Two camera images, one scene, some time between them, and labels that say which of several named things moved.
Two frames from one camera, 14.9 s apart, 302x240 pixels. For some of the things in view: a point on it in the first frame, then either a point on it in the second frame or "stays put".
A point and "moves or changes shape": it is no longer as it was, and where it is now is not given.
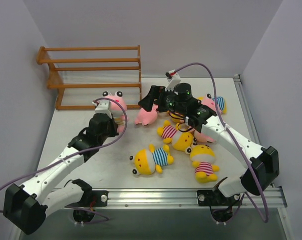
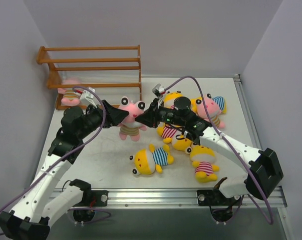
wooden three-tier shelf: x=88 y=76 stays put
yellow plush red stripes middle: x=181 y=140 stays put
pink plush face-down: x=145 y=117 moves or changes shape
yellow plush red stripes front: x=203 y=156 stays put
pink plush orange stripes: x=118 y=108 -> x=70 y=98
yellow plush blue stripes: x=144 y=162 stays put
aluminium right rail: x=249 y=121 stays put
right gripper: x=160 y=97 -> x=154 y=114
